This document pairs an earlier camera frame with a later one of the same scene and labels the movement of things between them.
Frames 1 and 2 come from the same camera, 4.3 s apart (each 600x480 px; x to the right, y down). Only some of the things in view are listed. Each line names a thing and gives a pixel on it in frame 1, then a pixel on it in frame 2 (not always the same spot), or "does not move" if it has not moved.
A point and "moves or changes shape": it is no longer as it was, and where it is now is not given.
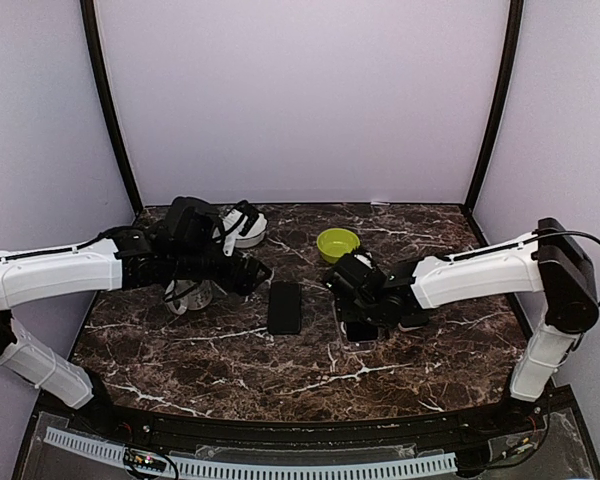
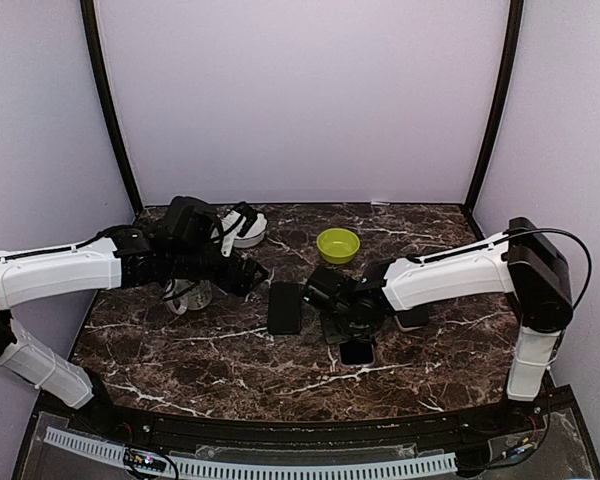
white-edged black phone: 408,328 does not move
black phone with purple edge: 361,331 moves or changes shape
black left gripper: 247,282 does not move
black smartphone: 284,307 does not move
